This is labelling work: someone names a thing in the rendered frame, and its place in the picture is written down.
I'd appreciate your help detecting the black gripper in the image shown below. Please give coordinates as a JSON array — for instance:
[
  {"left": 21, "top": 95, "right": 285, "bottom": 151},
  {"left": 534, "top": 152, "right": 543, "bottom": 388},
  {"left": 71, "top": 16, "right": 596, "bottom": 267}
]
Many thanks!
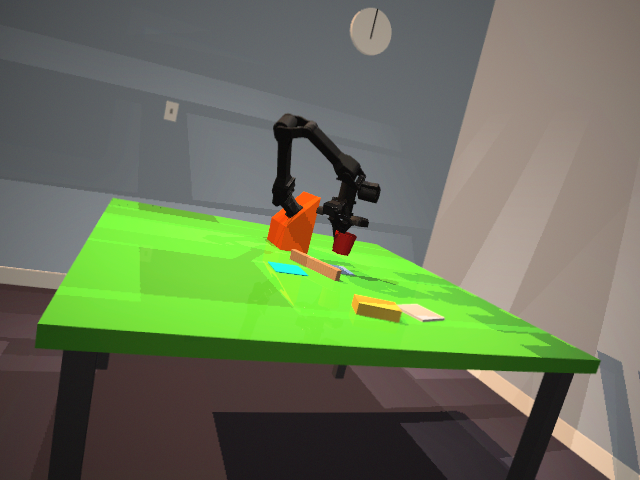
[{"left": 316, "top": 194, "right": 369, "bottom": 238}]

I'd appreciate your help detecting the red cup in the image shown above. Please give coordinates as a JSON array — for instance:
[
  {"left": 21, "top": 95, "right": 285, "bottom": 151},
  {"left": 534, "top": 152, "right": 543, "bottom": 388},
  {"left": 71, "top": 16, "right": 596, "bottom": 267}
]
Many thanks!
[{"left": 332, "top": 230, "right": 357, "bottom": 256}]

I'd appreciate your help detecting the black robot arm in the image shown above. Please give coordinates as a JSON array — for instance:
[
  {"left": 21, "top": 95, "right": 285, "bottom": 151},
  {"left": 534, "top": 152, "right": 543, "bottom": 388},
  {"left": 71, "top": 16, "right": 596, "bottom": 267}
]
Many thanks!
[{"left": 272, "top": 114, "right": 381, "bottom": 218}]

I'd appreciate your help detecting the orange flat bar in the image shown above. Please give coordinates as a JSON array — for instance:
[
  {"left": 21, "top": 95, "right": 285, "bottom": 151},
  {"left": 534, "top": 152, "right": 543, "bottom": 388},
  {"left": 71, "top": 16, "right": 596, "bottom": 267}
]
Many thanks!
[{"left": 290, "top": 249, "right": 342, "bottom": 281}]

